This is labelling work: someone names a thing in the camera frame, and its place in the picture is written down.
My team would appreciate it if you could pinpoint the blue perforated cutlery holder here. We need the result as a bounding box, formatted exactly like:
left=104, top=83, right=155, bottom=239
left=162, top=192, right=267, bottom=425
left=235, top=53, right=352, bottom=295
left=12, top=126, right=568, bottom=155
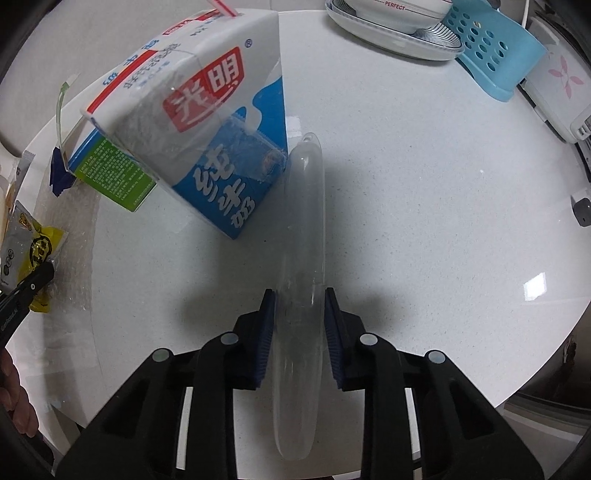
left=443, top=0, right=549, bottom=103

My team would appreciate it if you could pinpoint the white snack wrapper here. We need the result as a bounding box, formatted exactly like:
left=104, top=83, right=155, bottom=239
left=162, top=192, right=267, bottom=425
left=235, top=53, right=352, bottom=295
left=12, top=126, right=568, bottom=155
left=0, top=150, right=37, bottom=222

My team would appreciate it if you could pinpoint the blue white green milk carton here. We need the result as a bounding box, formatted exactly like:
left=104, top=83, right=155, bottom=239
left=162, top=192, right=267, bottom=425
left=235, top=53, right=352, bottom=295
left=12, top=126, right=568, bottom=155
left=69, top=8, right=289, bottom=241

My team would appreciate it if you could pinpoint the white striped plate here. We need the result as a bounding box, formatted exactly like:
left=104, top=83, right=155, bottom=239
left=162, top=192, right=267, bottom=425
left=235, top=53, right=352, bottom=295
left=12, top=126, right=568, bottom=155
left=324, top=0, right=465, bottom=62

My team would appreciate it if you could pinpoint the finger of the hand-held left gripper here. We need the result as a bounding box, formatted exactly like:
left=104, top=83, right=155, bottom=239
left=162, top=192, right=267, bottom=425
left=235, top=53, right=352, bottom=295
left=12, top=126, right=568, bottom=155
left=0, top=262, right=56, bottom=344

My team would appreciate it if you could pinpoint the yellow snack packet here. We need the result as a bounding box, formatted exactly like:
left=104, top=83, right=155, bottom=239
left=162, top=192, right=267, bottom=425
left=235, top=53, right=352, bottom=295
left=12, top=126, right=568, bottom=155
left=0, top=200, right=69, bottom=315

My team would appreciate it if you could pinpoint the red striped straw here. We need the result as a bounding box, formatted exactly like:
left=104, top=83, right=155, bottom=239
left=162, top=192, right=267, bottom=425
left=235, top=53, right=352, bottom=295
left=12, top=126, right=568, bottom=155
left=208, top=0, right=239, bottom=19

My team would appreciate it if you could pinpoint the person's left hand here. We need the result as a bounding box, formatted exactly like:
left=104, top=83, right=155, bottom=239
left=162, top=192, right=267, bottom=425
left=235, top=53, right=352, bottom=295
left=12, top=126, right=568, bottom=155
left=0, top=346, right=40, bottom=437

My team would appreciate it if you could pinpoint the blue wrapper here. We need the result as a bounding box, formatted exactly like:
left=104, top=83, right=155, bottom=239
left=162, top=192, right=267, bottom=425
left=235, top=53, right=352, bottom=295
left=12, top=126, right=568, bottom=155
left=48, top=147, right=78, bottom=197

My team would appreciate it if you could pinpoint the small grey device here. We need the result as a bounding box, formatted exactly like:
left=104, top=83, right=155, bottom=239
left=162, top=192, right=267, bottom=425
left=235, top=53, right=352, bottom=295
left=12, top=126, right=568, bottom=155
left=570, top=187, right=591, bottom=227

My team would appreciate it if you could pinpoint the clear plastic strip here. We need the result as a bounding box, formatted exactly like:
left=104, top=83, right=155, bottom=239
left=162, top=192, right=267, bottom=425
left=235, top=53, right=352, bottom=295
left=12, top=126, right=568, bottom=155
left=54, top=74, right=81, bottom=155

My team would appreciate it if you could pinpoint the white appliance with pink flower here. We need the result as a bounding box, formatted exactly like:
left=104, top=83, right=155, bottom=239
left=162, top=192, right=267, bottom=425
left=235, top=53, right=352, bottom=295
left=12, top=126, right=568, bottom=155
left=519, top=18, right=591, bottom=145

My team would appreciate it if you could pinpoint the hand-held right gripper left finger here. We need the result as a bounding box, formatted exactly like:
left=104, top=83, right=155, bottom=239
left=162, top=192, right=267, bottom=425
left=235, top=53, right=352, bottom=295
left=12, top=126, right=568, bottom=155
left=55, top=288, right=278, bottom=480

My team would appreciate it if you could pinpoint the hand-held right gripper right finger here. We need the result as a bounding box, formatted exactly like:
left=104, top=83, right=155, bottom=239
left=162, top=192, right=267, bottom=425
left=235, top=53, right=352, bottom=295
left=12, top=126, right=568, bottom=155
left=324, top=287, right=546, bottom=480

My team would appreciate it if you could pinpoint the white patterned bowl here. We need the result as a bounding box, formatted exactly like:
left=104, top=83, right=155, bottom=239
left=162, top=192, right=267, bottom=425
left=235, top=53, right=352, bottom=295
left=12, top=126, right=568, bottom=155
left=344, top=0, right=455, bottom=34

